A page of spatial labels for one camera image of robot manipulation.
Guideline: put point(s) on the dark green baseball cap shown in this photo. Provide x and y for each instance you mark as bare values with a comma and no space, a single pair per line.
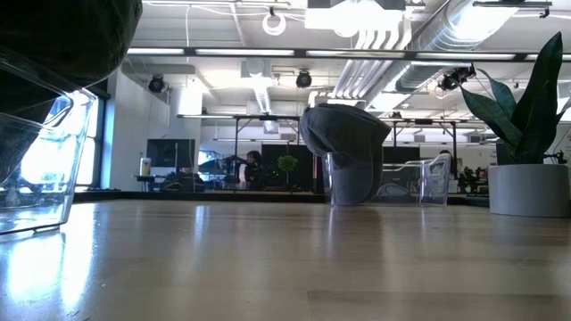
67,35

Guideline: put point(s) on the small green potted plant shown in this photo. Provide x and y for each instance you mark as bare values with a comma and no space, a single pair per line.
287,162

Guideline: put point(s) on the person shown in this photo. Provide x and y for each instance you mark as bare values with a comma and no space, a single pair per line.
253,169
446,153

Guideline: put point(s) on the black framed workbench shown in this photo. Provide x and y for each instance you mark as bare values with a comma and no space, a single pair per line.
267,117

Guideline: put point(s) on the black computer monitor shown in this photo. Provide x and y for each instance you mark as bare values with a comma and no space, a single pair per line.
169,153

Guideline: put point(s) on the clear plastic bin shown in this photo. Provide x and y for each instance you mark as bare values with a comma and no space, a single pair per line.
435,178
49,187

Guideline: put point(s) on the grey round plant pot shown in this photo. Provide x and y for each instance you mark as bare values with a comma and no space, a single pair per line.
528,191

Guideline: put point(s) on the green snake plant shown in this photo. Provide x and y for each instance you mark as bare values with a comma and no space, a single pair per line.
540,111

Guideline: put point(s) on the black ceiling spot camera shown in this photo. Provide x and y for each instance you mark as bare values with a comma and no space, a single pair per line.
156,84
455,76
303,79

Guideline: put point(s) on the long ceiling light rail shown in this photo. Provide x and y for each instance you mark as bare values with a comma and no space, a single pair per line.
301,52

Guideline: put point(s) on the silver ventilation duct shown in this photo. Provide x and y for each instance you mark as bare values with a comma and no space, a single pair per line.
446,27

